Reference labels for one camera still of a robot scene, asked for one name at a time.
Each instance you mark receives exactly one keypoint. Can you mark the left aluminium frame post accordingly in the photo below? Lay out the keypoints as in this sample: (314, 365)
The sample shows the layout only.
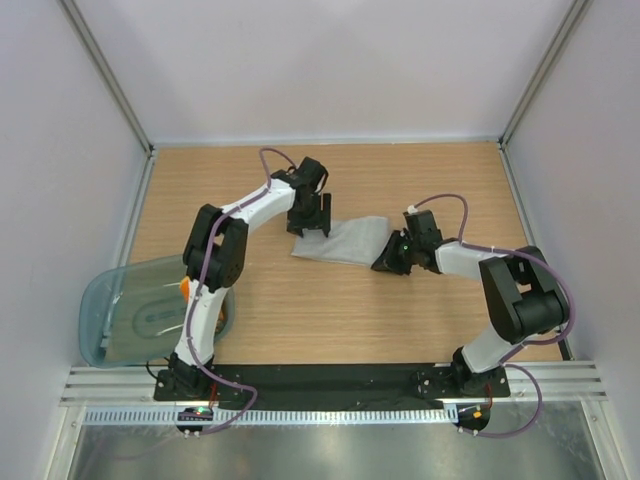
(100, 62)

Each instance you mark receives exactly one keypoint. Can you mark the blue translucent plastic tray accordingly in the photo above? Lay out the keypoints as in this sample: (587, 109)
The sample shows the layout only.
(133, 314)

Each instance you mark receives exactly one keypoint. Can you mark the right aluminium frame post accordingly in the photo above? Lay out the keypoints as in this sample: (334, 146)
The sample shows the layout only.
(560, 39)

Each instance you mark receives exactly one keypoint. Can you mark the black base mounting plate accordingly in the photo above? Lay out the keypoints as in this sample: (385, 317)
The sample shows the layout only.
(326, 387)

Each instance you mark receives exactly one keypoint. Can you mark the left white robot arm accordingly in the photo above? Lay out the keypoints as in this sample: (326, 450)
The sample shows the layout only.
(214, 257)

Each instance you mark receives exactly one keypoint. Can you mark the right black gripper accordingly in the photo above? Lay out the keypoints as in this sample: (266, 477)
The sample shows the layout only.
(388, 261)

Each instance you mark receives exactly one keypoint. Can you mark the aluminium rail front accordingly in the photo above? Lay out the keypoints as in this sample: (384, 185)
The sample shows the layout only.
(85, 386)

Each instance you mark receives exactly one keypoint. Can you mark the white slotted cable duct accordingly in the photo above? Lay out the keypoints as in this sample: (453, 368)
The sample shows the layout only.
(198, 416)

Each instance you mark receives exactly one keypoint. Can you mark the orange grey patterned towel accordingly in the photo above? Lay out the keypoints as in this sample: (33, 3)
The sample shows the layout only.
(223, 316)

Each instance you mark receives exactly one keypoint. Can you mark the aluminium frame post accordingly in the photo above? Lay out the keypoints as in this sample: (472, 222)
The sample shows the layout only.
(560, 39)
(100, 62)

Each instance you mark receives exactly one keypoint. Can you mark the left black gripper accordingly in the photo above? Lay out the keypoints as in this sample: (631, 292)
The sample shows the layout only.
(321, 219)

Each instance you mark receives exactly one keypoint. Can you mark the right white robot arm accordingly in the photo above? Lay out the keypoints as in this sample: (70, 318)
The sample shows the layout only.
(523, 295)

